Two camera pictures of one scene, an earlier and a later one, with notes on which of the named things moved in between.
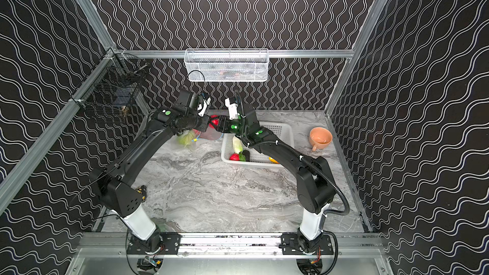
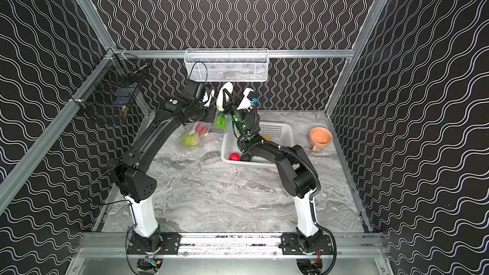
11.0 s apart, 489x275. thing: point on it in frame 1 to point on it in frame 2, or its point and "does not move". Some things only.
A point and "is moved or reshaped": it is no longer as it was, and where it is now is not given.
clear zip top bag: (189, 139) does not move
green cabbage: (186, 138) is moved or reshaped
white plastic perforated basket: (283, 131) does not move
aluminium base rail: (111, 245) does not move
